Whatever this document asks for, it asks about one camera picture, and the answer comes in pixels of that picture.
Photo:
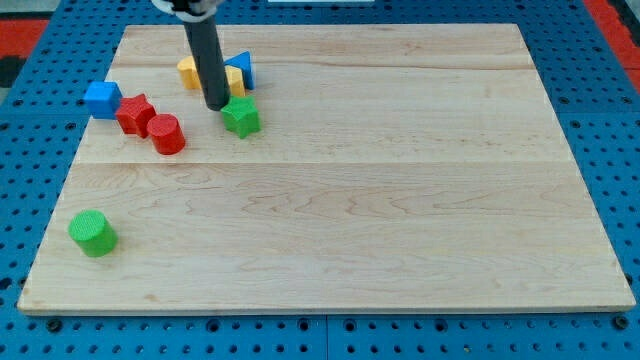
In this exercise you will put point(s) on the green cylinder block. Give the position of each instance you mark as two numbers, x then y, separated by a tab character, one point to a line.
93	233

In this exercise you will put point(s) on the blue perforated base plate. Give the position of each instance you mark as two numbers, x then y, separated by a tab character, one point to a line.
587	53

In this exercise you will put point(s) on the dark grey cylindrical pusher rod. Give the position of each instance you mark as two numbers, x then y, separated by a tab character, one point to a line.
206	50

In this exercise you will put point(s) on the light wooden board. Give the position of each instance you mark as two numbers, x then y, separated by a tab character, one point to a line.
399	169

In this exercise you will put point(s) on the red cylinder block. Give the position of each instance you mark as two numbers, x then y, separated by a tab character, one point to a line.
166	134

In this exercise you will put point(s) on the red star block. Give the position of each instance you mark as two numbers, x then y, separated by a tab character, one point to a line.
133	115

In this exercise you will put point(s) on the blue triangle block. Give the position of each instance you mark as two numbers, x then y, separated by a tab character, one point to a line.
244	62

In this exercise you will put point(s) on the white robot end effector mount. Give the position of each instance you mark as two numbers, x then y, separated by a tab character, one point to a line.
188	10

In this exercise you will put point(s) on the blue cube block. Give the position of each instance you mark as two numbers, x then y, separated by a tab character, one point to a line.
102	99

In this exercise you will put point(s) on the green star block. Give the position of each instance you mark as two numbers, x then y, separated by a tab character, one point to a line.
241	116

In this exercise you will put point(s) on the yellow heart block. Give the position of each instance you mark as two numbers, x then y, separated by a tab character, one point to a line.
188	73

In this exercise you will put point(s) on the yellow pentagon block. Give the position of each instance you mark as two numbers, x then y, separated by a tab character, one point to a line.
235	81

